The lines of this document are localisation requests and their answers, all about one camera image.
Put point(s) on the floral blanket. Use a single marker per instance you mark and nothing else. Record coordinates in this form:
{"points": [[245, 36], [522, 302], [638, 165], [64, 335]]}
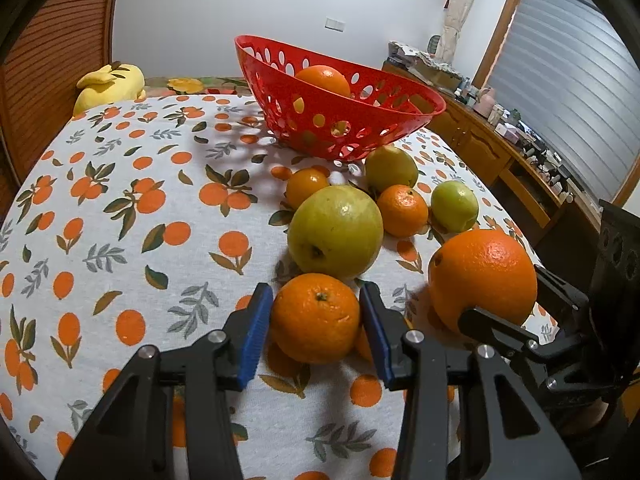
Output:
{"points": [[185, 85]]}

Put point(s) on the wooden cabinet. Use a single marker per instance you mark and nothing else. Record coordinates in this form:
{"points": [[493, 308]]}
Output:
{"points": [[480, 140]]}

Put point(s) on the window with grey blind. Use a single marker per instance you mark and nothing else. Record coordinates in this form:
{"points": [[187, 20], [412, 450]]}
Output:
{"points": [[565, 60]]}

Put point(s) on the large green apple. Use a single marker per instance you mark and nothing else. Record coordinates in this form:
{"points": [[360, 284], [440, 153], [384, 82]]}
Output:
{"points": [[335, 230]]}

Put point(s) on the beige curtain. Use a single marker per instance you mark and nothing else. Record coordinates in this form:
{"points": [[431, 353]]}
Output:
{"points": [[457, 10]]}

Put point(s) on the small round desk fan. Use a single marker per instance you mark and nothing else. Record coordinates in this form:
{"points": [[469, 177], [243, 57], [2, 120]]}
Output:
{"points": [[434, 45]]}

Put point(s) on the wooden louvred wardrobe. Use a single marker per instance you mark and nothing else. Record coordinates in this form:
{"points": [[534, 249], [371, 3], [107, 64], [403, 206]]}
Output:
{"points": [[50, 60]]}

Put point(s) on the yellow plush toy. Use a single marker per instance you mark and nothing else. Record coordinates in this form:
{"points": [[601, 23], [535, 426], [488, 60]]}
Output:
{"points": [[107, 87]]}

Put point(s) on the large orange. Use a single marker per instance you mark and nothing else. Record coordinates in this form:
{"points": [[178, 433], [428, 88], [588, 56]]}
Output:
{"points": [[480, 270], [322, 80]]}

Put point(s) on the row of small bottles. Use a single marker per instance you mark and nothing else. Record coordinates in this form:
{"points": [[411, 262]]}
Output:
{"points": [[520, 132]]}

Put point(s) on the medium mandarin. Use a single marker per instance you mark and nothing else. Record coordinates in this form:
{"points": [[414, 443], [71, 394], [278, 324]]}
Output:
{"points": [[315, 317], [402, 203]]}

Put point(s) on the small green fruit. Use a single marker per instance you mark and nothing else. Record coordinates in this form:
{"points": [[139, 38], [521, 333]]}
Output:
{"points": [[454, 206]]}

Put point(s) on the orange-print white tablecloth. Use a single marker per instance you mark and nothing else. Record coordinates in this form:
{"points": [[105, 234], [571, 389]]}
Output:
{"points": [[125, 260]]}

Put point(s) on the small mandarin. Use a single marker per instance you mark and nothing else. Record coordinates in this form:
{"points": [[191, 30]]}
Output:
{"points": [[306, 185]]}

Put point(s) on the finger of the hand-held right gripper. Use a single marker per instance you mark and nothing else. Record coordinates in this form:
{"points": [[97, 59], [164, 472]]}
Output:
{"points": [[560, 292], [495, 330]]}

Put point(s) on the yellow fruit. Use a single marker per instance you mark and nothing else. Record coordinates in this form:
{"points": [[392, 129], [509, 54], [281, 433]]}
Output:
{"points": [[298, 105]]}

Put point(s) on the red perforated plastic basket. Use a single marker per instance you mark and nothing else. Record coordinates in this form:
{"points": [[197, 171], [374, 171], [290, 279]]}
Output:
{"points": [[422, 112]]}

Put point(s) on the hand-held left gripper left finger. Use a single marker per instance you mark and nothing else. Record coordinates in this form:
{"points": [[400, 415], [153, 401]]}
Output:
{"points": [[252, 335]]}

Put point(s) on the yellow-green pear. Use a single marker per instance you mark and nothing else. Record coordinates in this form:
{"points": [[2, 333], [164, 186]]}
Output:
{"points": [[391, 167]]}

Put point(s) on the white wall switch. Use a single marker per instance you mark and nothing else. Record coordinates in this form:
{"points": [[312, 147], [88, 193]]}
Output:
{"points": [[335, 24]]}

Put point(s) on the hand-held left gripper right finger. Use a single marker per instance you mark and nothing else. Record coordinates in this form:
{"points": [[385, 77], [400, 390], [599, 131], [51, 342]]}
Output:
{"points": [[376, 340]]}

